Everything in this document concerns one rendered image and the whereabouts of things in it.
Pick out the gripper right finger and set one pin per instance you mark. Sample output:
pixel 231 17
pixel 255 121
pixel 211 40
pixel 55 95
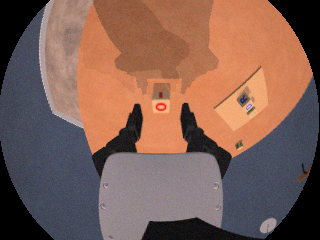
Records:
pixel 196 139

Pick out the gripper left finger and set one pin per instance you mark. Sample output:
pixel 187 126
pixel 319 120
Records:
pixel 123 141

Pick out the light orange flat mat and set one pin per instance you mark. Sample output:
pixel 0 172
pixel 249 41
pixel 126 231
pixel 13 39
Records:
pixel 231 111

